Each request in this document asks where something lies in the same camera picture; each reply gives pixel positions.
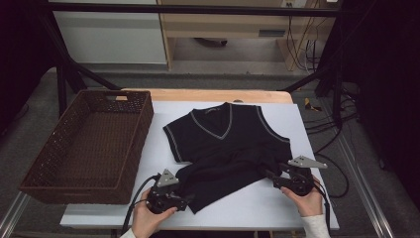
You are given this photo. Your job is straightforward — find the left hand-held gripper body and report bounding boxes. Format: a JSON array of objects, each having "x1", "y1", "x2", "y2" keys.
[{"x1": 146, "y1": 168, "x2": 186, "y2": 215}]

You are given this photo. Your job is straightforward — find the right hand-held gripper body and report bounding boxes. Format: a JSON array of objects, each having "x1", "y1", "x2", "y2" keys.
[{"x1": 271, "y1": 155, "x2": 329, "y2": 197}]

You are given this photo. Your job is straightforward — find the black knit vest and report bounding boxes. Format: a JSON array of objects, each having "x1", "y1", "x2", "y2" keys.
[{"x1": 162, "y1": 101, "x2": 294, "y2": 215}]

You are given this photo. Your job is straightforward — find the brown woven basket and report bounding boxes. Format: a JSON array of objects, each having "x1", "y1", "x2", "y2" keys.
[{"x1": 18, "y1": 89, "x2": 156, "y2": 205}]

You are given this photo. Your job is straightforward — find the person's right hand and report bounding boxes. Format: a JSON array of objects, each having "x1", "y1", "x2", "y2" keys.
[{"x1": 280, "y1": 176, "x2": 324, "y2": 218}]

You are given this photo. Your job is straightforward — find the person's left hand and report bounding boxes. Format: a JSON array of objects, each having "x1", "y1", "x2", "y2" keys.
[{"x1": 131, "y1": 197, "x2": 178, "y2": 238}]

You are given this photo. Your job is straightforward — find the white table sheet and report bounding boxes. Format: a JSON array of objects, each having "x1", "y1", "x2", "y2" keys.
[{"x1": 59, "y1": 100, "x2": 341, "y2": 232}]

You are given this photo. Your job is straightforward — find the black and yellow tape piece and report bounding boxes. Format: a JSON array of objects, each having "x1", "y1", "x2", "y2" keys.
[{"x1": 303, "y1": 97, "x2": 323, "y2": 113}]

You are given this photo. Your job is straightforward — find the wooden table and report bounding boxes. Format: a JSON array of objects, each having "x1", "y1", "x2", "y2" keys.
[{"x1": 115, "y1": 87, "x2": 294, "y2": 105}]

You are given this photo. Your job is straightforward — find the black metal stand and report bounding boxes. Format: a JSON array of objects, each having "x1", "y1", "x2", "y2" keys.
[
  {"x1": 280, "y1": 33, "x2": 345, "y2": 129},
  {"x1": 39, "y1": 13, "x2": 122, "y2": 117}
]

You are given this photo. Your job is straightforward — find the black curtain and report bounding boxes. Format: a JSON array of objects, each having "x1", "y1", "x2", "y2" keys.
[
  {"x1": 0, "y1": 0, "x2": 59, "y2": 134},
  {"x1": 339, "y1": 0, "x2": 420, "y2": 210}
]

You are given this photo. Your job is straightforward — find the dark object under desk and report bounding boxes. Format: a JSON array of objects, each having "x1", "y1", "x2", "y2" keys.
[{"x1": 193, "y1": 37, "x2": 229, "y2": 49}]

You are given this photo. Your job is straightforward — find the light wooden desk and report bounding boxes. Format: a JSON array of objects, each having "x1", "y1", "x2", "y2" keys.
[{"x1": 156, "y1": 0, "x2": 339, "y2": 72}]

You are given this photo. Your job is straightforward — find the white cabinet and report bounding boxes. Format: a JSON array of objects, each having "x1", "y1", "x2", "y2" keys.
[{"x1": 49, "y1": 0, "x2": 168, "y2": 65}]

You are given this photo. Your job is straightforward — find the black metal crossbar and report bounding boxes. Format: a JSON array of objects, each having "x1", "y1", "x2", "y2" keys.
[{"x1": 49, "y1": 1, "x2": 342, "y2": 19}]

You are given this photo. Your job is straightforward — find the left hand-held gripper black cable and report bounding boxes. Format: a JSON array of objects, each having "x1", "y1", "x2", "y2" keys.
[{"x1": 121, "y1": 174, "x2": 161, "y2": 236}]

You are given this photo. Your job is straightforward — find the black floor cables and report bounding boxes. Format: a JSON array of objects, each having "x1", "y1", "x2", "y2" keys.
[{"x1": 302, "y1": 84, "x2": 362, "y2": 199}]

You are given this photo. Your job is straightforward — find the aluminium floor rail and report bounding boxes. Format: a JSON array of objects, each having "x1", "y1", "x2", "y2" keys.
[
  {"x1": 0, "y1": 191, "x2": 30, "y2": 238},
  {"x1": 332, "y1": 132, "x2": 396, "y2": 238}
]

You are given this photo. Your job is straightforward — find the hanging cables bundle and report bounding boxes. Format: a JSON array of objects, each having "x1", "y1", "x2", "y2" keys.
[{"x1": 285, "y1": 0, "x2": 324, "y2": 72}]

